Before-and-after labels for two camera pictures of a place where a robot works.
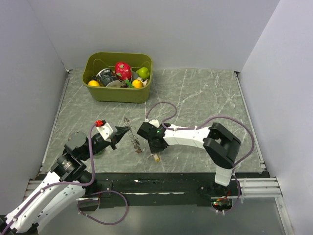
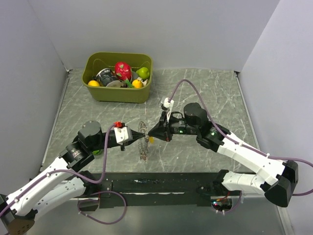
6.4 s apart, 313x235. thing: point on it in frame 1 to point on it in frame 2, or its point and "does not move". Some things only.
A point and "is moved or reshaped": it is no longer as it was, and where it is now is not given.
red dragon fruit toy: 123,72 does not move
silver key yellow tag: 156,157 is moved or reshaped
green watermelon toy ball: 99,153 does not move
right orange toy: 137,83 does not move
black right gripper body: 154,148 to 176,126
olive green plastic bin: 95,61 does not move
